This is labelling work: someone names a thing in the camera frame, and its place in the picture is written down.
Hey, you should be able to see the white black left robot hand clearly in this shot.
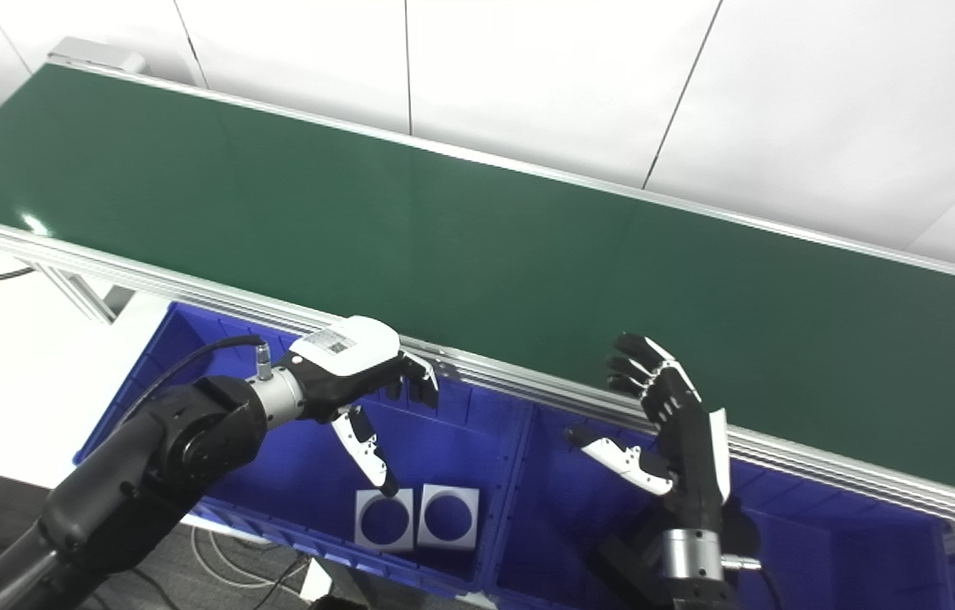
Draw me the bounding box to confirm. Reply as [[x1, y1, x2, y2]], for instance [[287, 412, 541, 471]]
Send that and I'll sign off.
[[274, 315, 441, 499]]

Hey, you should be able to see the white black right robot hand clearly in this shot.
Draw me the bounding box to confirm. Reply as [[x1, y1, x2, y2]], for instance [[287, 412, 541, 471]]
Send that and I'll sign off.
[[564, 332, 732, 535]]

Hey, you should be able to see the white square part round hole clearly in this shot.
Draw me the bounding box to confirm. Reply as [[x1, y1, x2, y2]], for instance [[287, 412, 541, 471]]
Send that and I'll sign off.
[[355, 488, 415, 554], [416, 484, 480, 551]]

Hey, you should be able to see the green conveyor belt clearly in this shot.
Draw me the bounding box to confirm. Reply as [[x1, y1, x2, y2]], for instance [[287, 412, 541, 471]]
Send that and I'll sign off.
[[0, 38, 955, 536], [0, 64, 955, 505]]

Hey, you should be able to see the aluminium conveyor support leg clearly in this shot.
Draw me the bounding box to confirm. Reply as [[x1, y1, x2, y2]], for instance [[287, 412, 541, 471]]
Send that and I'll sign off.
[[26, 261, 139, 324]]

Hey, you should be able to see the grey conveyor end housing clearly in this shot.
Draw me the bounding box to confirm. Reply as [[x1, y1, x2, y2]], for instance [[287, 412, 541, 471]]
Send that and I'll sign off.
[[47, 36, 147, 75]]

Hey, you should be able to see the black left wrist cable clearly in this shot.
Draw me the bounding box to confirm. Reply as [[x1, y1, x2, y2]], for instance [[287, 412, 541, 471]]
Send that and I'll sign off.
[[108, 335, 275, 429]]

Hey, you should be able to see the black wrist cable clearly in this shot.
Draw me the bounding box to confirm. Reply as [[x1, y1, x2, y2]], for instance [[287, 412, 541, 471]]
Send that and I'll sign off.
[[108, 335, 275, 429], [721, 553, 783, 610]]

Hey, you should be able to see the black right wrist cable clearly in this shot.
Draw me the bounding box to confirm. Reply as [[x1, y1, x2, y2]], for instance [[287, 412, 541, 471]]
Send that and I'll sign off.
[[721, 553, 783, 610]]

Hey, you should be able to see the white floor cable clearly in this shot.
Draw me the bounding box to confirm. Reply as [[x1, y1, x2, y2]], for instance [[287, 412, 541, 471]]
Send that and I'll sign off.
[[189, 524, 308, 591]]

